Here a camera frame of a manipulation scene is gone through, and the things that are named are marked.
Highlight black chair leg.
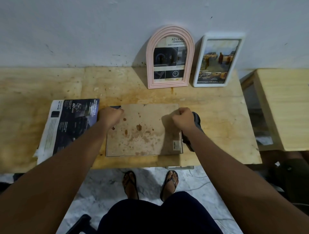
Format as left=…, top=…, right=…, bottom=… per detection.
left=72, top=214, right=97, bottom=234

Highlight person's left hand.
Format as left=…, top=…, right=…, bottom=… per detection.
left=98, top=107, right=125, bottom=131

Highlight pink arched picture frame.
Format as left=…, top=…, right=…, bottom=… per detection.
left=145, top=25, right=195, bottom=89

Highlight person's left forearm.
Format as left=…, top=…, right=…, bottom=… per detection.
left=0, top=121, right=114, bottom=234

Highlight person's left foot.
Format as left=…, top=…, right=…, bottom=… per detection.
left=123, top=172, right=139, bottom=200

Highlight dark green bag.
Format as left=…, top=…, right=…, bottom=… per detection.
left=263, top=151, right=309, bottom=211

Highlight light wooden side table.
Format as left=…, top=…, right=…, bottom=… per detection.
left=240, top=68, right=309, bottom=152

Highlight person's right forearm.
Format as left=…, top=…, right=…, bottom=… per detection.
left=182, top=125, right=309, bottom=234

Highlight white rectangular picture frame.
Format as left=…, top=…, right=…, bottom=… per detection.
left=193, top=32, right=246, bottom=88

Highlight dark printed magazine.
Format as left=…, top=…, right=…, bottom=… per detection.
left=33, top=98, right=100, bottom=165

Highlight picture frame with stained backing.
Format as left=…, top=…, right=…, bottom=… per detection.
left=105, top=104, right=183, bottom=158

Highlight dark blue shorts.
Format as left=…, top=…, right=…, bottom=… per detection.
left=97, top=191, right=224, bottom=234

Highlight black flip-flop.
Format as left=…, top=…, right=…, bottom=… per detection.
left=122, top=170, right=140, bottom=201
left=160, top=170, right=180, bottom=203

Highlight person's right foot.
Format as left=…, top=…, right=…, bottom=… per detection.
left=162, top=171, right=179, bottom=202

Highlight person's right hand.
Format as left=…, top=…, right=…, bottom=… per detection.
left=172, top=107, right=196, bottom=133

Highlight person's foot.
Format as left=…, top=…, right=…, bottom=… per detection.
left=123, top=172, right=139, bottom=200
left=162, top=171, right=179, bottom=202

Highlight dark grey tool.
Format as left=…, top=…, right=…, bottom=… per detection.
left=182, top=112, right=205, bottom=152

